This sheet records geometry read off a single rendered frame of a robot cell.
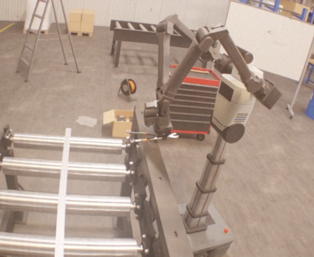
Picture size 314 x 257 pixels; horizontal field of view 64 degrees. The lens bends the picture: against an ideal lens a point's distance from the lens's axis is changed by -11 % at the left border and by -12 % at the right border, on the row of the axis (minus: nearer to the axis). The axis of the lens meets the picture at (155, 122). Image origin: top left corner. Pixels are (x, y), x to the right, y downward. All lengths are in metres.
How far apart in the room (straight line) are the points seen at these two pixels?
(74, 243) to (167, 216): 0.46
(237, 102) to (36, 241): 1.30
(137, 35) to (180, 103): 3.02
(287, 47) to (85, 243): 5.26
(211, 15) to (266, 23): 6.43
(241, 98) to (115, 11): 9.79
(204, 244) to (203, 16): 10.39
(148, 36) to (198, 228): 4.78
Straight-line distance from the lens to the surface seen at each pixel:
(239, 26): 5.71
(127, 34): 6.25
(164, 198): 1.24
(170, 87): 1.35
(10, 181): 2.34
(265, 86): 1.53
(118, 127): 3.68
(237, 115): 1.72
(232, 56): 1.34
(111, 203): 1.53
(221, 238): 2.40
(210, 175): 2.00
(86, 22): 9.15
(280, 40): 5.82
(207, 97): 3.64
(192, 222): 2.30
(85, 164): 1.76
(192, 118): 3.73
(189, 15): 11.68
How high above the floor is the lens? 2.00
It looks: 28 degrees down
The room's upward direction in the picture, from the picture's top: 11 degrees clockwise
